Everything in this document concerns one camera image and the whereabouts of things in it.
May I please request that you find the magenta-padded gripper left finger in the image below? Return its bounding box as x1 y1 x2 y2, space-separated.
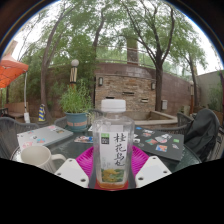
54 146 97 189

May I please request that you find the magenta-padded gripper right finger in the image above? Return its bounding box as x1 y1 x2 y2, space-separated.
131 144 173 189

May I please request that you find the clear drink bottle white cap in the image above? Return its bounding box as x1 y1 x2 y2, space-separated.
92 98 136 190

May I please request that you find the black laptop with stickers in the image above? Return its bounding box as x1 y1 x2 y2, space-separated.
132 125 186 163

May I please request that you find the white ribbed mug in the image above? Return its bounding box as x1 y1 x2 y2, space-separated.
20 144 68 175

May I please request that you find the grey laptop with stickers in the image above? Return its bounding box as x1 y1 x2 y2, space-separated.
16 124 75 152

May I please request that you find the green plant in blue pot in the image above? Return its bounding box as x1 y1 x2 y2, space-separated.
58 79 95 132

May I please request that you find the blue yellow striped folded umbrella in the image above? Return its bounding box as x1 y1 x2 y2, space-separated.
37 103 47 123

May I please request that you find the dark jacket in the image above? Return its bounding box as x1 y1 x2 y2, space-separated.
183 107 221 163

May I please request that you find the tall green tree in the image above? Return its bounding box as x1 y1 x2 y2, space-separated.
16 3 118 123
116 0 209 113

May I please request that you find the orange canopy umbrella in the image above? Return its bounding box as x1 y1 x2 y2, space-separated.
0 52 30 90

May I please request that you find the globe lamp post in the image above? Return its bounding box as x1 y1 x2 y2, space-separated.
189 81 196 115
68 58 81 90

